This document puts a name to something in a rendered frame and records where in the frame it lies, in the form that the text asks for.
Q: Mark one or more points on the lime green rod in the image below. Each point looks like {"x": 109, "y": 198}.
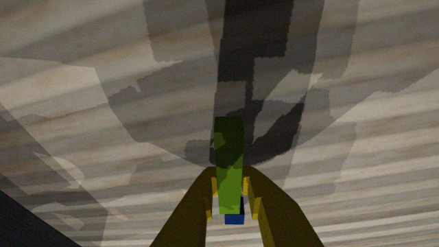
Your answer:
{"x": 229, "y": 149}

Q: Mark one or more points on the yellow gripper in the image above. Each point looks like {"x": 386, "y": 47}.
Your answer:
{"x": 281, "y": 221}

